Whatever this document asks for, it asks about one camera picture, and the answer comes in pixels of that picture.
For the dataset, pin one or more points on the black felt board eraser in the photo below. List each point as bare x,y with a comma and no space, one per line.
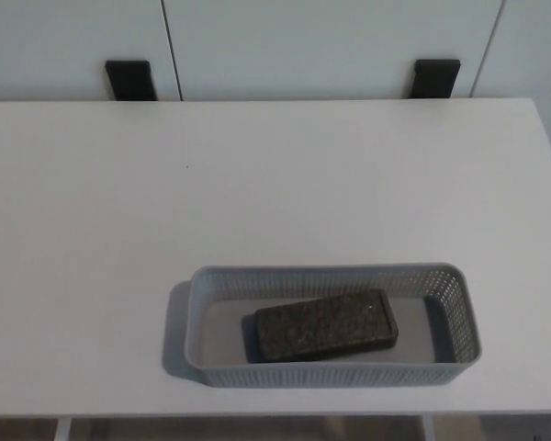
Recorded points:
321,326

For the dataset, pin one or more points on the white cabinet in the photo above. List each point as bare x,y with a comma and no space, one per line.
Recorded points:
303,46

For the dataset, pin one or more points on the white metal desk leg frame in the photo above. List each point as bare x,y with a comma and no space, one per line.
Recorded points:
63,429
429,429

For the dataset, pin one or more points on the black rectangular bracket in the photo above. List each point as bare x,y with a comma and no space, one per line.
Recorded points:
435,78
131,80

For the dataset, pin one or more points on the grey perforated plastic basket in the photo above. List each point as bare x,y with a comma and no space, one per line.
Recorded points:
330,376

